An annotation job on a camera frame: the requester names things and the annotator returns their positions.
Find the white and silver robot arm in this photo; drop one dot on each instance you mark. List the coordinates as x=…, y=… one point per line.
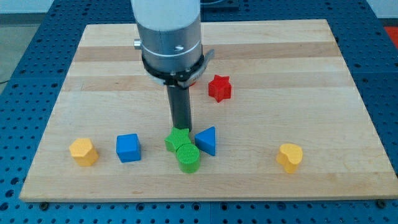
x=170, y=40

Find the blue cube block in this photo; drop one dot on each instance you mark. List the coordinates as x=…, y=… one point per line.
x=128, y=148

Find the yellow hexagon block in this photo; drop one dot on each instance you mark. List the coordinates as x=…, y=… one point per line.
x=83, y=152

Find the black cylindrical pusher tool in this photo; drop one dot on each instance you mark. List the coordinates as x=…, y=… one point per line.
x=179, y=101

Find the blue triangle block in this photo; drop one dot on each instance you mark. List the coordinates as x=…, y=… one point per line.
x=206, y=141

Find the red star block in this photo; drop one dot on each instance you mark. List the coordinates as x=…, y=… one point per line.
x=220, y=88

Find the green star block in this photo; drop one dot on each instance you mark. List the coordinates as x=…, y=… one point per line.
x=176, y=139

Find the green cylinder block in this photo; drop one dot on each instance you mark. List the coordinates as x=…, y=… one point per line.
x=188, y=156

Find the wooden board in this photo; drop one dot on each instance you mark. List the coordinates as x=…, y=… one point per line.
x=290, y=84

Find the yellow heart block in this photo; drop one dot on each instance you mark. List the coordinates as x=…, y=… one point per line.
x=289, y=156

